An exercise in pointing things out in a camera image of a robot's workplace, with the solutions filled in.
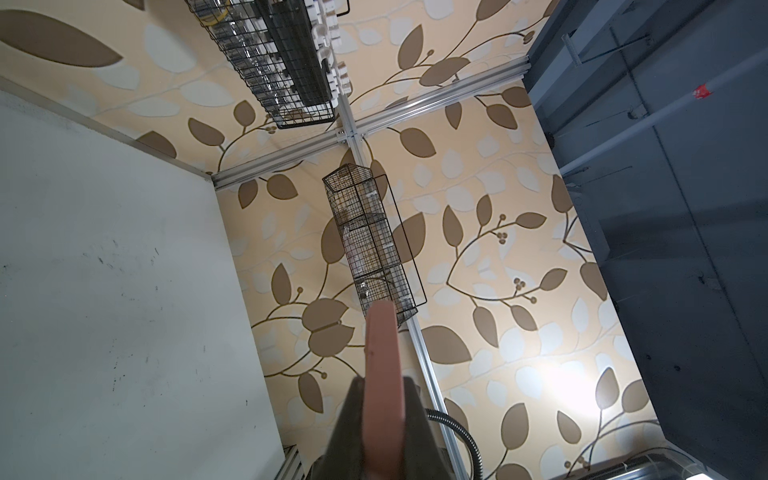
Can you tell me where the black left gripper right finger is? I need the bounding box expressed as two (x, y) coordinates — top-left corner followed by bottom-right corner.
(401, 377), (453, 480)

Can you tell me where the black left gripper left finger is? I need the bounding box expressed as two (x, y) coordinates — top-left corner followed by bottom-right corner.
(308, 377), (365, 480)

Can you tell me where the phone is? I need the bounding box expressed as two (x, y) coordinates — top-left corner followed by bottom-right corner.
(362, 300), (405, 479)

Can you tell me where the left black corrugated cable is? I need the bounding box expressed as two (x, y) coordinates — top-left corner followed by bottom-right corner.
(424, 409), (485, 480)

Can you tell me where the right wall wire basket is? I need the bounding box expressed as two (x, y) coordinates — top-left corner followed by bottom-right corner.
(323, 163), (427, 327)

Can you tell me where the wall wire basket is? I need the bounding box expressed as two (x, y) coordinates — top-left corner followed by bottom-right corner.
(187, 0), (351, 129)
(323, 163), (427, 327)

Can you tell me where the back wall wire basket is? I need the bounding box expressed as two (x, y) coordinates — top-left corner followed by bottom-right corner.
(187, 0), (351, 129)

